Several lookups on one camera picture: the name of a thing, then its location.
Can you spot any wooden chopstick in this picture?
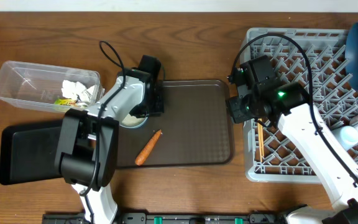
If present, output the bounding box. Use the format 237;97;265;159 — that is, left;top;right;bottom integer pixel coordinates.
257;118;264;162
258;118;264;162

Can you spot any light blue bowl with rice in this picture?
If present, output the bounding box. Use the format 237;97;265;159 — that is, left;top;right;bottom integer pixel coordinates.
120;114;147;128

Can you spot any orange carrot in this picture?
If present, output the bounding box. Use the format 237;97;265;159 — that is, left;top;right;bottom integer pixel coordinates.
135;129;162;166

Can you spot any white tissue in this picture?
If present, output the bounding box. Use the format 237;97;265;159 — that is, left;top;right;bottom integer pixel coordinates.
62;80;86;100
78;85;95;103

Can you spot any green snack wrapper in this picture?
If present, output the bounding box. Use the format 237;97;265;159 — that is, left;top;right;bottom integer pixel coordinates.
54;99;88;108

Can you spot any small light blue cup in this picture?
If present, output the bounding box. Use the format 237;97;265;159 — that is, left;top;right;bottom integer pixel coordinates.
332;126;358;150

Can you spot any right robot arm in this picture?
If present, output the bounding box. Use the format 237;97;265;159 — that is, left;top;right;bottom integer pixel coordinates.
226;56;358;223

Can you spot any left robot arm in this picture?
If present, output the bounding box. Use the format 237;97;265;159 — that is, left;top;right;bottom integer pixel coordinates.
54;55;164;223

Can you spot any dark brown serving tray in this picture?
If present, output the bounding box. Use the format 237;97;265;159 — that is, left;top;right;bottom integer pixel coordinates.
117;80;234;169

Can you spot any clear plastic bin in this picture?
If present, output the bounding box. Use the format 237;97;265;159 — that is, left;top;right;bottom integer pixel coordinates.
0;61;104;113

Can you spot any black bin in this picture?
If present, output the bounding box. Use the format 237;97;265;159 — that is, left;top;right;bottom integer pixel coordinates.
0;120;62;185

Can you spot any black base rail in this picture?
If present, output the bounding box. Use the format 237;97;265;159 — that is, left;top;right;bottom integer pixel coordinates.
41;213;287;224

